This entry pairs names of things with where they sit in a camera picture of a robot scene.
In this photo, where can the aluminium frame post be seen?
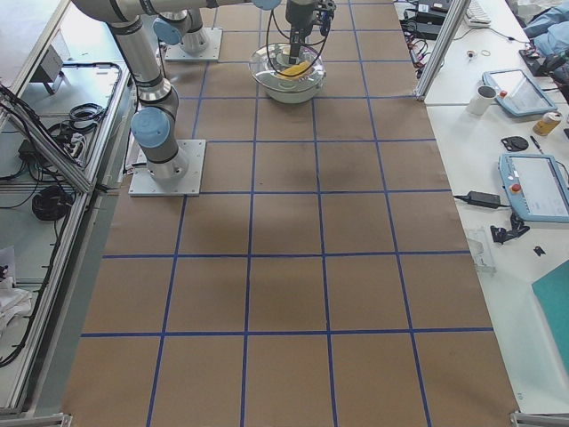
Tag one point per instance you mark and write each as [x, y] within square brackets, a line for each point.
[448, 30]

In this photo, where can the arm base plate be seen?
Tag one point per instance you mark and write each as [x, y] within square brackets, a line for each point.
[202, 45]
[181, 176]

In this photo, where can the pale green cooking pot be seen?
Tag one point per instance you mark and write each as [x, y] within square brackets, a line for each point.
[291, 91]

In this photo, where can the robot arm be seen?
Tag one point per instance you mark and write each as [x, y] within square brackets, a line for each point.
[152, 126]
[171, 27]

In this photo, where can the glass pot lid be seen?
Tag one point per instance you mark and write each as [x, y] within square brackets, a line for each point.
[274, 57]

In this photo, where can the orange drink can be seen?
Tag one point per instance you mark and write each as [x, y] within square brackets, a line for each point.
[547, 123]

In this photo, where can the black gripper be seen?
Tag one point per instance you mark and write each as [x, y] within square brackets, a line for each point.
[297, 18]

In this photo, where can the teach pendant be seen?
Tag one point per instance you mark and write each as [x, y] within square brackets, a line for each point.
[518, 93]
[535, 187]

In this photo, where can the teach pendant far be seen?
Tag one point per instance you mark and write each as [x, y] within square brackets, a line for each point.
[518, 93]

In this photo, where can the yellow corn cob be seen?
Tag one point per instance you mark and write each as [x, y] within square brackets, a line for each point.
[296, 70]

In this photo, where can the clear plastic box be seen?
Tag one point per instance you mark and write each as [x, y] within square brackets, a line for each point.
[480, 250]

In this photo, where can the black round object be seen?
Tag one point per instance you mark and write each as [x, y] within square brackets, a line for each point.
[515, 143]

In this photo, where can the white mug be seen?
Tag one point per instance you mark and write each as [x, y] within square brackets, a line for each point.
[481, 101]

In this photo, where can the teach pendant near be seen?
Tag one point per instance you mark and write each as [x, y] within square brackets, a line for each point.
[535, 187]

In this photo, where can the black power brick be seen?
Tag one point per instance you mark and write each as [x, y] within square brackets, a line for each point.
[432, 11]

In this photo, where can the black power adapter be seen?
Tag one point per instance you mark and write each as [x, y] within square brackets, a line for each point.
[484, 199]

